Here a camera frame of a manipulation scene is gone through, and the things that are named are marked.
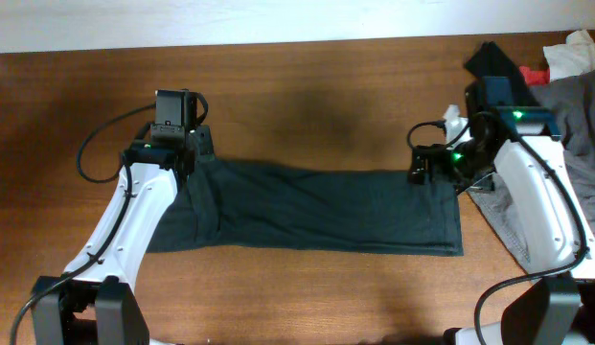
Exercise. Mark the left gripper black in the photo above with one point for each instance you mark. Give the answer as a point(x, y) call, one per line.
point(205, 147)

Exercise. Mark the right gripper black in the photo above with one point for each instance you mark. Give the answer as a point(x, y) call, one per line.
point(438, 172)

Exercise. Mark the black Nike t-shirt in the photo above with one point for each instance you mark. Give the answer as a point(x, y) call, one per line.
point(259, 204)

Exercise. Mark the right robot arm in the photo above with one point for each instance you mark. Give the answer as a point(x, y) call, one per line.
point(554, 302)

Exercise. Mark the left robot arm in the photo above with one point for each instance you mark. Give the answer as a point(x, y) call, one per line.
point(93, 301)

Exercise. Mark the black garment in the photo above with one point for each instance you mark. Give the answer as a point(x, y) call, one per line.
point(490, 61)

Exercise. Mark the red garment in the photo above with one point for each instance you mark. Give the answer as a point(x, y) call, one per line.
point(534, 77)

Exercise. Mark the grey garment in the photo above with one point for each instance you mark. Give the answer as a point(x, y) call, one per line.
point(528, 158)

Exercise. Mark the white garment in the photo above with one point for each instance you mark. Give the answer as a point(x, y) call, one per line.
point(576, 56)

